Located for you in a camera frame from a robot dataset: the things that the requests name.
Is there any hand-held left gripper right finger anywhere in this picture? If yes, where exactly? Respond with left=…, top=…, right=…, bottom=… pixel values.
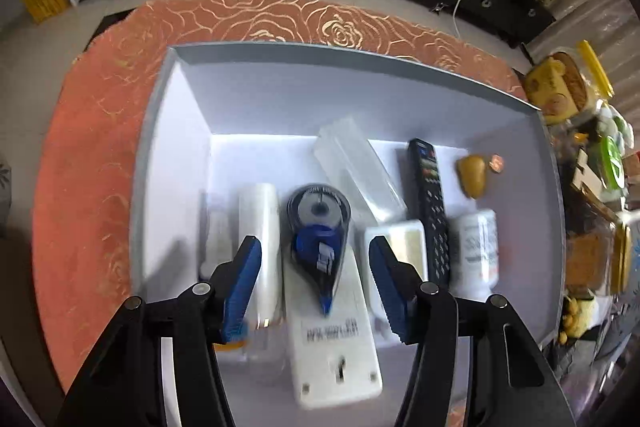
left=368, top=235, right=578, bottom=427

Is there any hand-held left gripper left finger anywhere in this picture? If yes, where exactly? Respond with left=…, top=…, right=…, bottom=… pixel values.
left=55, top=235, right=263, bottom=427

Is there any small white spray bottle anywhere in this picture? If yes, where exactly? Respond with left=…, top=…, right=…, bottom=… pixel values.
left=199, top=192, right=250, bottom=360

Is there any white cylindrical tube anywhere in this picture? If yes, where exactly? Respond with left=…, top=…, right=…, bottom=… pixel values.
left=237, top=183, right=287, bottom=358

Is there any black remote control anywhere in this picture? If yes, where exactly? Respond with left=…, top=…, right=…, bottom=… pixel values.
left=407, top=138, right=451, bottom=285

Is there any white pill bottle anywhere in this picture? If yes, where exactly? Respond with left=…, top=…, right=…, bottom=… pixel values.
left=449, top=209, right=501, bottom=303

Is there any white air conditioner remote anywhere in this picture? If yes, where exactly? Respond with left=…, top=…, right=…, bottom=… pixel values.
left=280, top=252, right=383, bottom=410

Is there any correction tape dispenser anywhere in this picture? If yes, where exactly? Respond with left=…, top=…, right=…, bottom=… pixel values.
left=286, top=183, right=352, bottom=315

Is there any clear plastic case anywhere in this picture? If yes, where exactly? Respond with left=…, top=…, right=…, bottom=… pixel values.
left=312, top=118, right=408, bottom=224

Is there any brown egg-shaped object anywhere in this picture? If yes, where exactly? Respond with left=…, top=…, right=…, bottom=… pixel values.
left=456, top=154, right=487, bottom=200

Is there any grey cardboard box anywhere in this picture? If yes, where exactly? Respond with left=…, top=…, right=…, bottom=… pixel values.
left=129, top=41, right=568, bottom=427

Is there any jar of yellow candies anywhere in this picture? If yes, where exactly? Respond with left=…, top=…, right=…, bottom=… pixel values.
left=560, top=294, right=608, bottom=343

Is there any glass jar of nuts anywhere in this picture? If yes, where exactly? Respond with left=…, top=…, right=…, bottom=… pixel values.
left=565, top=222, right=633, bottom=298

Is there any wooden block puzzle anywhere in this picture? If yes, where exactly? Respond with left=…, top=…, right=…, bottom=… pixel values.
left=570, top=147, right=606, bottom=192

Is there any red rose-pattern tablecloth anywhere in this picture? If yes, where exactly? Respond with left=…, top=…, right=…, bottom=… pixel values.
left=32, top=0, right=543, bottom=393

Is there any green-lid container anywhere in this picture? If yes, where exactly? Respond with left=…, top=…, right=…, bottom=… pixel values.
left=597, top=104, right=631, bottom=200

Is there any yellow-lid plastic jar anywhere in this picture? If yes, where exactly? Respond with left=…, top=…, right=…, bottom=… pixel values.
left=522, top=39, right=616, bottom=125

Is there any grey curtain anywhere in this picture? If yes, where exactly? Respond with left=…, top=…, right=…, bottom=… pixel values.
left=535, top=0, right=640, bottom=108

